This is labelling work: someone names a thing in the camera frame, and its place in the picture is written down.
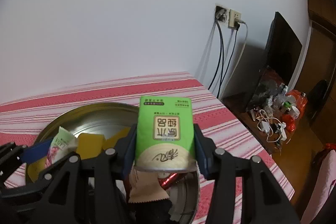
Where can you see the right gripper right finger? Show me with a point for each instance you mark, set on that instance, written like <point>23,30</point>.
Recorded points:
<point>264,201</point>

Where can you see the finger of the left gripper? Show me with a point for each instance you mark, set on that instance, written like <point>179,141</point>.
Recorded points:
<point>36,152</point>

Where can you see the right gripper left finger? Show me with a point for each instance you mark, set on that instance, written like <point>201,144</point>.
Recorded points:
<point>82,191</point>

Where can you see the small yellow sponge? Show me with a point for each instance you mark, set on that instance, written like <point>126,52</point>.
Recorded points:
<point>35,168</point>

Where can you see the large yellow sponge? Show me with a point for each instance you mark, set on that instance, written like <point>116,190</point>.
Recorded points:
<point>89,145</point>

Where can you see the beige cleaning cloth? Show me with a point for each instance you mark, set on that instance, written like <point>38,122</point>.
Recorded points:
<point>145,187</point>

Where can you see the green tissue pack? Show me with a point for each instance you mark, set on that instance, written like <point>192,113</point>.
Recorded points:
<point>165,135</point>

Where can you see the yellow green scouring sponge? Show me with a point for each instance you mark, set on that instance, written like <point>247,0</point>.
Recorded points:
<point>111,142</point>

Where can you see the black cloth bundle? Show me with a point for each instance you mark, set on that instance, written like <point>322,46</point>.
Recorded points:
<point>152,212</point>

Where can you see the red striped tablecloth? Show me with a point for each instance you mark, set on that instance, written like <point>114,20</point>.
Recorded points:
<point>22,120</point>

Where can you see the round metal tray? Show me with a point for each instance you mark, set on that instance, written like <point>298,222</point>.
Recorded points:
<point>110,118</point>

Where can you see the wooden door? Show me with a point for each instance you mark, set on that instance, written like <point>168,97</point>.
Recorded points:
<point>317,75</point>

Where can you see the black monitor screen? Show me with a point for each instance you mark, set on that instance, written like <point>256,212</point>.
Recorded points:
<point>280,59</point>

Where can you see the white charger with cable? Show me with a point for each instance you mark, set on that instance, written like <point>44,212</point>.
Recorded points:
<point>272,127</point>

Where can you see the white wall socket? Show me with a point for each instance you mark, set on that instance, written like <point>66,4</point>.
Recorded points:
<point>234,16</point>

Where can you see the wall power socket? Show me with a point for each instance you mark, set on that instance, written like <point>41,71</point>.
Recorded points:
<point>222,13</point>

